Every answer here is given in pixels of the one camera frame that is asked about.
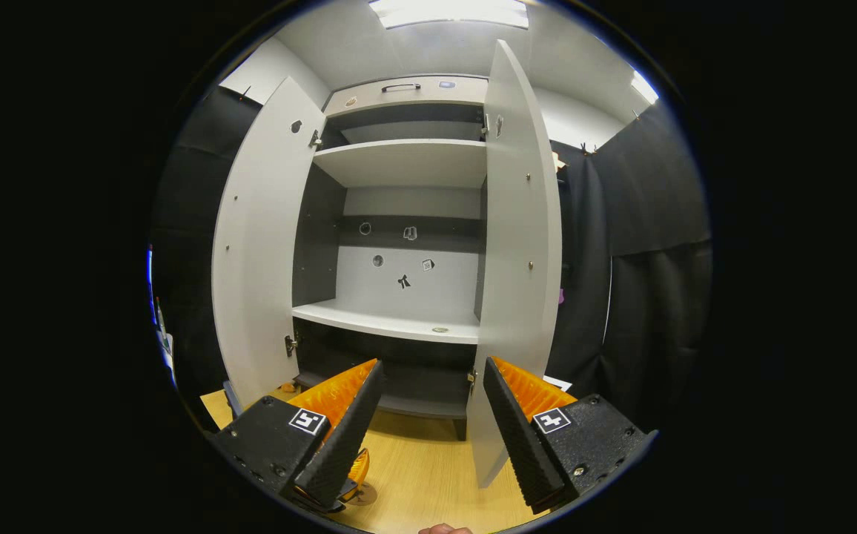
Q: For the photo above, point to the large ceiling light panel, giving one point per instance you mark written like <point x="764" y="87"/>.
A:
<point x="451" y="13"/>

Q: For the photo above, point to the round brown coaster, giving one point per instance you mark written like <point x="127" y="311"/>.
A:
<point x="365" y="495"/>

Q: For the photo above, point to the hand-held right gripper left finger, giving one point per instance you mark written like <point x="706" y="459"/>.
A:
<point x="339" y="445"/>

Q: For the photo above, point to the white and grey cabinet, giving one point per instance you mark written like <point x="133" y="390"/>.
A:
<point x="391" y="200"/>

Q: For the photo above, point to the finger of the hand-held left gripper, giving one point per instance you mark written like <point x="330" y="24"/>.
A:
<point x="360" y="467"/>

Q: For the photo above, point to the white cabinet door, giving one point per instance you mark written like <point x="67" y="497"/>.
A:
<point x="265" y="245"/>
<point x="517" y="222"/>

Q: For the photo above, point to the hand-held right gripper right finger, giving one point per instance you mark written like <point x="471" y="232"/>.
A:
<point x="521" y="445"/>

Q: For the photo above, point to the white drawer front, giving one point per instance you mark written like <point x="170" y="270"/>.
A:
<point x="428" y="98"/>

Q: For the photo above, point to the small ceiling light panel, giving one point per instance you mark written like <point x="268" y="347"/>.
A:
<point x="644" y="87"/>

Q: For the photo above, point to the white cabinet shelf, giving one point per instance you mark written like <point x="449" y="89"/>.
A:
<point x="406" y="163"/>
<point x="384" y="319"/>

